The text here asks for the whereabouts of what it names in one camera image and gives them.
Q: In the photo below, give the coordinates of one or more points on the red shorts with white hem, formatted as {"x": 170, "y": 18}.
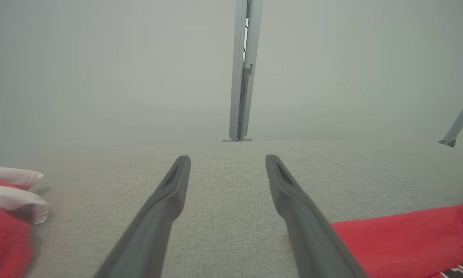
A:
{"x": 3, "y": 239}

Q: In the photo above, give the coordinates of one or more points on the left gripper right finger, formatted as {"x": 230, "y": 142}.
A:
{"x": 312, "y": 239}

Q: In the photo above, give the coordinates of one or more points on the grey metal post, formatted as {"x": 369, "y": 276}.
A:
{"x": 236, "y": 77}

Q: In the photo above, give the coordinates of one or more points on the red and white jersey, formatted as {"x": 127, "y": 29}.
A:
{"x": 401, "y": 243}

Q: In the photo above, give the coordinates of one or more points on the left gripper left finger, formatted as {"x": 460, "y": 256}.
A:
{"x": 154, "y": 231}

